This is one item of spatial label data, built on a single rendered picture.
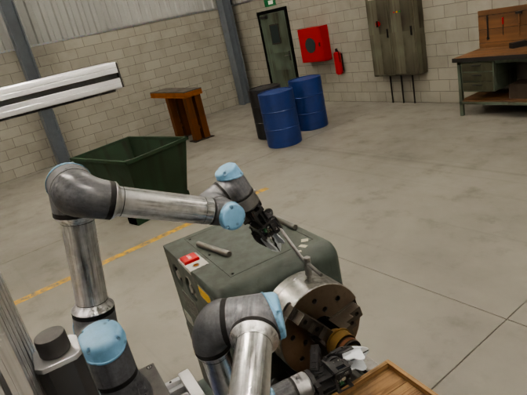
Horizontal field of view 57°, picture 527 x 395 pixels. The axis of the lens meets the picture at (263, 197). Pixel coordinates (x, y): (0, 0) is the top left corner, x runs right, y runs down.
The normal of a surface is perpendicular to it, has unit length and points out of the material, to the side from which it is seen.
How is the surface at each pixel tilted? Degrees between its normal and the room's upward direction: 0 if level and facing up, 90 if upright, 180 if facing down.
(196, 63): 90
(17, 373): 90
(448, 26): 90
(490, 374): 0
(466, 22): 90
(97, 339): 7
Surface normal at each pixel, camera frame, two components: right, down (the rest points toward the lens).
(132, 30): 0.59, 0.17
